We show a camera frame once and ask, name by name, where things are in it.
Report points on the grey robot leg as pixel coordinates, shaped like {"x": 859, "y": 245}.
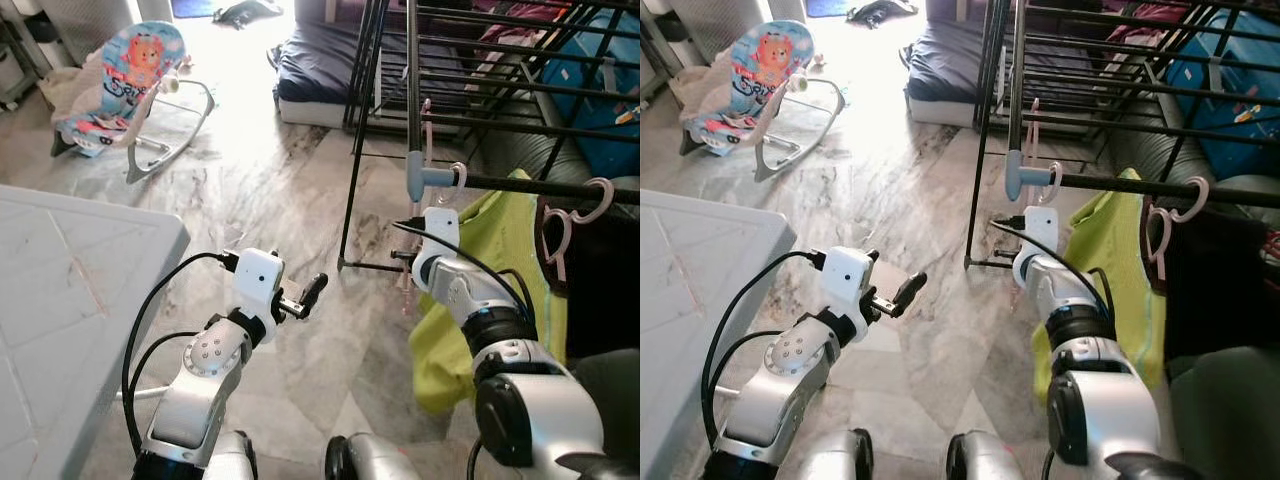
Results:
{"x": 830, "y": 460}
{"x": 990, "y": 462}
{"x": 232, "y": 460}
{"x": 370, "y": 462}

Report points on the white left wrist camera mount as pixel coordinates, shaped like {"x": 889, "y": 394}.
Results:
{"x": 848, "y": 280}
{"x": 258, "y": 280}

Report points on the grey robot right leg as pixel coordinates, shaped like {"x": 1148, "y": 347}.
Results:
{"x": 370, "y": 462}
{"x": 990, "y": 462}

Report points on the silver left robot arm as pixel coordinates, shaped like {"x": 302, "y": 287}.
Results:
{"x": 215, "y": 355}
{"x": 800, "y": 355}

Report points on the dark green leather sofa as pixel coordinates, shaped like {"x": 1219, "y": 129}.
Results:
{"x": 615, "y": 400}
{"x": 1230, "y": 420}

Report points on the blue floor mat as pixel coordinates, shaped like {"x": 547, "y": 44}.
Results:
{"x": 190, "y": 8}
{"x": 825, "y": 8}

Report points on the pink plastic hanger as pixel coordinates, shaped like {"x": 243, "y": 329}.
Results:
{"x": 562, "y": 260}
{"x": 408, "y": 290}
{"x": 1034, "y": 130}
{"x": 1163, "y": 260}

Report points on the grey robot left leg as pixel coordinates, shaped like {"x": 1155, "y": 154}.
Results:
{"x": 232, "y": 460}
{"x": 830, "y": 460}

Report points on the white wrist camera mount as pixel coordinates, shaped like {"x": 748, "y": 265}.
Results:
{"x": 1040, "y": 235}
{"x": 848, "y": 280}
{"x": 258, "y": 280}
{"x": 440, "y": 230}

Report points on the black hanging garment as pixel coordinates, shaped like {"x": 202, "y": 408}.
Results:
{"x": 600, "y": 290}
{"x": 1220, "y": 290}

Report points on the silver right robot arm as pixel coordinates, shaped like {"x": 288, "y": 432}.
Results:
{"x": 460, "y": 290}
{"x": 1060, "y": 300}

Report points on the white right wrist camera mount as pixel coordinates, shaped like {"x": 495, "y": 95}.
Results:
{"x": 1040, "y": 235}
{"x": 440, "y": 230}

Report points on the white shelving unit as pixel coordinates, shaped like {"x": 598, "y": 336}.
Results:
{"x": 15, "y": 60}
{"x": 655, "y": 60}

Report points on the black metal drying rack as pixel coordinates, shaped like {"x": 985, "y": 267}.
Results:
{"x": 415, "y": 175}
{"x": 1015, "y": 175}

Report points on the pink patterned cloth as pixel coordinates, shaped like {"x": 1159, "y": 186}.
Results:
{"x": 1150, "y": 15}
{"x": 520, "y": 15}

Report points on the colourful baby bouncer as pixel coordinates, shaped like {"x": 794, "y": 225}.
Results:
{"x": 140, "y": 60}
{"x": 770, "y": 60}

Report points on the blue bag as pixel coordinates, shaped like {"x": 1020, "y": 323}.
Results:
{"x": 590, "y": 90}
{"x": 1220, "y": 90}

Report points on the dark blue mattress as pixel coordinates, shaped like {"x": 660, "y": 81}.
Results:
{"x": 320, "y": 70}
{"x": 945, "y": 70}

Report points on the black cloth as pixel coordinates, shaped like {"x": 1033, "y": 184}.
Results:
{"x": 245, "y": 12}
{"x": 880, "y": 12}

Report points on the green garment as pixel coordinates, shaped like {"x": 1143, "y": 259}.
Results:
{"x": 500, "y": 240}
{"x": 1110, "y": 240}

